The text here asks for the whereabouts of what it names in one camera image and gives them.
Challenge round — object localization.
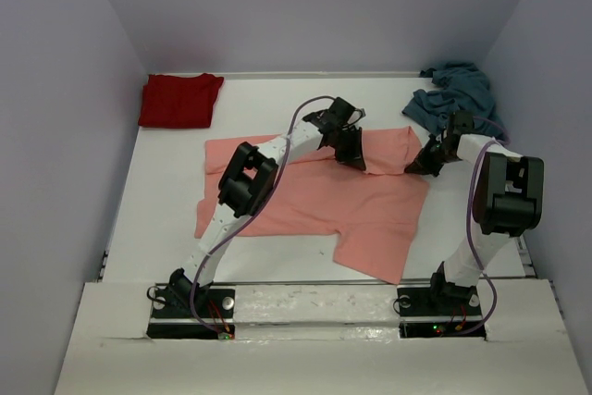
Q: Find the pink t shirt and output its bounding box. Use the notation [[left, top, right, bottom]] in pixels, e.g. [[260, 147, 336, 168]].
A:
[[192, 125, 431, 285]]

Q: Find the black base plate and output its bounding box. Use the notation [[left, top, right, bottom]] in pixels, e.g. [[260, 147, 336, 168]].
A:
[[392, 287, 487, 339], [146, 285, 236, 340]]

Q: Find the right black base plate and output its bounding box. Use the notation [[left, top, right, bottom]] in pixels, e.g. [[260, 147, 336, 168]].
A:
[[392, 287, 487, 339]]

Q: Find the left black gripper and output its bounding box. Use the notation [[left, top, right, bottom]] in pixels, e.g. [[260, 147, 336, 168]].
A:
[[330, 128, 365, 172]]

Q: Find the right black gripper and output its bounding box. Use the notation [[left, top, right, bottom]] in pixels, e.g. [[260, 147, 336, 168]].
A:
[[404, 134, 458, 178]]

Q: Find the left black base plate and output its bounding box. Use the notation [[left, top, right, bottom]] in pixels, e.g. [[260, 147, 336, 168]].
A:
[[146, 285, 236, 340]]

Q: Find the red folded t shirt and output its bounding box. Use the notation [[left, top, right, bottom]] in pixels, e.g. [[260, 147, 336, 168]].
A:
[[138, 73, 225, 130]]

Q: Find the blue crumpled t shirt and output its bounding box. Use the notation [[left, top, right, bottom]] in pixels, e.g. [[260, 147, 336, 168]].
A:
[[402, 61, 510, 142]]

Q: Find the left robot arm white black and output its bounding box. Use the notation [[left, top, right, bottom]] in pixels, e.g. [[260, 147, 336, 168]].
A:
[[167, 95, 365, 320]]

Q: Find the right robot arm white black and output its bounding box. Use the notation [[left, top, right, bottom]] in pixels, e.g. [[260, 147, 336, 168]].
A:
[[400, 111, 545, 316]]

